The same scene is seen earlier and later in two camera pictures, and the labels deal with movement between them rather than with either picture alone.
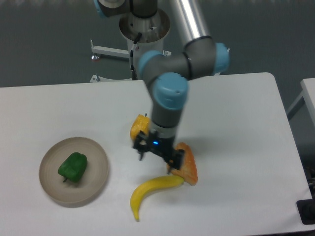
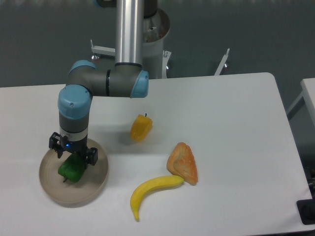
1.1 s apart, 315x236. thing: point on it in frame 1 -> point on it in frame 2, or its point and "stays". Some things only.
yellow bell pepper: x=141 y=123 stays
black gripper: x=163 y=145 -> x=59 y=142
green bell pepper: x=74 y=167 stays
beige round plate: x=69 y=192 stays
